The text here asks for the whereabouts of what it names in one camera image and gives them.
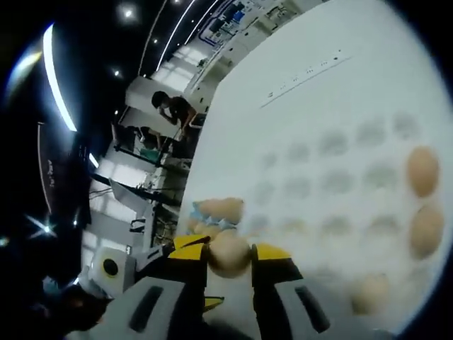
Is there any blue egg tray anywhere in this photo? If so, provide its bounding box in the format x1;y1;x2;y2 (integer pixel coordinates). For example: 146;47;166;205
189;200;245;234

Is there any single brown egg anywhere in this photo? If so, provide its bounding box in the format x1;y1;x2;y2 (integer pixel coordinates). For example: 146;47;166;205
207;233;251;279
409;203;445;261
348;273;390;316
406;147;440;198

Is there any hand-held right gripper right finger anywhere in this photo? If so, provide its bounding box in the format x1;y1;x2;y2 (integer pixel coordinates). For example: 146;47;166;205
250;242;398;340

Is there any grey monitor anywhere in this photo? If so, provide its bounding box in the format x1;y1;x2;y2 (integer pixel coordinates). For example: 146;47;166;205
109;176;151;227

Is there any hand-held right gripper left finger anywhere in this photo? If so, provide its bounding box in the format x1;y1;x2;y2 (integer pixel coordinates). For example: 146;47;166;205
66;243;212;340

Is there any green bag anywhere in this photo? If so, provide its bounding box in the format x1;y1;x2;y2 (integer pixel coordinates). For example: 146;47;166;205
137;147;162;163

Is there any black banner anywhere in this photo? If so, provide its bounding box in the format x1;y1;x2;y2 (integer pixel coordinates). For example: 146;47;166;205
37;122;93;213

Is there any row of white cabinets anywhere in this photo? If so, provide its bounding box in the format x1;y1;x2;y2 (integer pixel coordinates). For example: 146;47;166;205
166;0;305;103

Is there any straight ceiling light bar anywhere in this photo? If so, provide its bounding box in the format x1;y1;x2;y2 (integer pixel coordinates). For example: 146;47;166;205
42;24;77;130

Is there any white foam pad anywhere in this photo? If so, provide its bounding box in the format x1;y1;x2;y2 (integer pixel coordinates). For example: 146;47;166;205
240;106;450;319

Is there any group of brown eggs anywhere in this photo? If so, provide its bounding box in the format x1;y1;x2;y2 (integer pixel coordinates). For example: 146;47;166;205
185;197;246;242

